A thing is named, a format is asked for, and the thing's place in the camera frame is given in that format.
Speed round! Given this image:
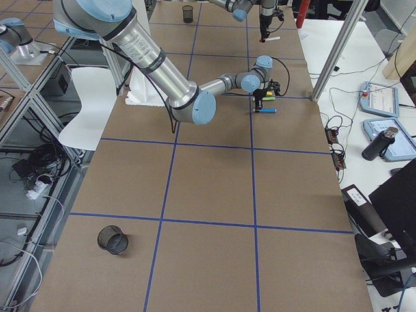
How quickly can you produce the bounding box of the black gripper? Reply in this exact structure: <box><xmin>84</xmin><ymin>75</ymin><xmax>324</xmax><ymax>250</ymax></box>
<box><xmin>259</xmin><ymin>6</ymin><xmax>283</xmax><ymax>42</ymax></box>
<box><xmin>253</xmin><ymin>82</ymin><xmax>270</xmax><ymax>112</ymax></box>

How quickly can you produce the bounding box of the red and white marker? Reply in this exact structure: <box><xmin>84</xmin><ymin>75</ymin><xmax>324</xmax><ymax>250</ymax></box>
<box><xmin>259</xmin><ymin>36</ymin><xmax>281</xmax><ymax>43</ymax></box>

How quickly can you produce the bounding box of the blue marker pen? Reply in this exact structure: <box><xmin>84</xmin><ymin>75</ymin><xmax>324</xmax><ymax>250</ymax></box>
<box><xmin>253</xmin><ymin>108</ymin><xmax>277</xmax><ymax>114</ymax></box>

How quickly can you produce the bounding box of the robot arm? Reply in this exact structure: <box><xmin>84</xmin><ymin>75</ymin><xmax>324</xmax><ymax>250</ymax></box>
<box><xmin>53</xmin><ymin>1</ymin><xmax>273</xmax><ymax>125</ymax></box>
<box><xmin>209</xmin><ymin>0</ymin><xmax>285</xmax><ymax>43</ymax></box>

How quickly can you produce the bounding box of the red fire extinguisher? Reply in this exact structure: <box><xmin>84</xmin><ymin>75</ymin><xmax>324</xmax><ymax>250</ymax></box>
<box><xmin>296</xmin><ymin>0</ymin><xmax>310</xmax><ymax>29</ymax></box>

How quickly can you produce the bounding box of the orange circuit board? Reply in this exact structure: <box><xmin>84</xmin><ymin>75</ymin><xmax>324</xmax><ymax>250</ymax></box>
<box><xmin>324</xmin><ymin>127</ymin><xmax>339</xmax><ymax>144</ymax></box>

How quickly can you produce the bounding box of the far black mesh cup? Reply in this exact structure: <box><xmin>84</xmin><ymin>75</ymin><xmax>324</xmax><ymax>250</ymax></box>
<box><xmin>182</xmin><ymin>5</ymin><xmax>194</xmax><ymax>23</ymax></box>

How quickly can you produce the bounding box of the black mesh cup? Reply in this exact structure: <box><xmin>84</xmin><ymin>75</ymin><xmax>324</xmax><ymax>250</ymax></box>
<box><xmin>182</xmin><ymin>5</ymin><xmax>194</xmax><ymax>23</ymax></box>
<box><xmin>97</xmin><ymin>225</ymin><xmax>129</xmax><ymax>255</ymax></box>

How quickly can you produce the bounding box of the brown paper table mat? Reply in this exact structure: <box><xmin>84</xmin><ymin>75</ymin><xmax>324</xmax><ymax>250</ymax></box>
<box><xmin>31</xmin><ymin>1</ymin><xmax>372</xmax><ymax>311</ymax></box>

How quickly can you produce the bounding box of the upper blue teach pendant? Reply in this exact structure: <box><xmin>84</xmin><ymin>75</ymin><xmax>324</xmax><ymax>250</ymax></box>
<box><xmin>359</xmin><ymin>81</ymin><xmax>400</xmax><ymax>117</ymax></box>

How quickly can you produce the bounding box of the blue teach pendant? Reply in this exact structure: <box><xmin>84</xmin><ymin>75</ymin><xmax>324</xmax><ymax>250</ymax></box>
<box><xmin>359</xmin><ymin>81</ymin><xmax>400</xmax><ymax>117</ymax></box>
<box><xmin>361</xmin><ymin>117</ymin><xmax>415</xmax><ymax>162</ymax></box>

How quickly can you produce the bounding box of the black water bottle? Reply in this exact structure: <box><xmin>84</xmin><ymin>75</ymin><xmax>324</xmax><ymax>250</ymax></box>
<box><xmin>361</xmin><ymin>127</ymin><xmax>399</xmax><ymax>161</ymax></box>

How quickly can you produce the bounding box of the lower blue teach pendant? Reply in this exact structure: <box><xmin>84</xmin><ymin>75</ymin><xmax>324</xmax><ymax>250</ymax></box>
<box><xmin>361</xmin><ymin>117</ymin><xmax>415</xmax><ymax>162</ymax></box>

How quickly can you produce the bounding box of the black monitor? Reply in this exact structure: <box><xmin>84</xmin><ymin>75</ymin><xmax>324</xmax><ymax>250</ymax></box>
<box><xmin>369</xmin><ymin>160</ymin><xmax>415</xmax><ymax>254</ymax></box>

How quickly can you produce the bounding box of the near black mesh cup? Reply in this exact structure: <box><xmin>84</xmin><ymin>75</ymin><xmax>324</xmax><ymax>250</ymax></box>
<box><xmin>97</xmin><ymin>225</ymin><xmax>129</xmax><ymax>255</ymax></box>

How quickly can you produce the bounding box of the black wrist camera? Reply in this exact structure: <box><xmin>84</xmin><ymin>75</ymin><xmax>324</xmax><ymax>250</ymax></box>
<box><xmin>267</xmin><ymin>79</ymin><xmax>281</xmax><ymax>96</ymax></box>

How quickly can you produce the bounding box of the grey aluminium frame post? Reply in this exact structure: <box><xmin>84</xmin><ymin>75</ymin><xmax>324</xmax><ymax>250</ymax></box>
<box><xmin>310</xmin><ymin>0</ymin><xmax>369</xmax><ymax>102</ymax></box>

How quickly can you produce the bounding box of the white camera stand base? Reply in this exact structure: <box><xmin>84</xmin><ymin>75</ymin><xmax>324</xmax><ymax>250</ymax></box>
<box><xmin>125</xmin><ymin>67</ymin><xmax>167</xmax><ymax>107</ymax></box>

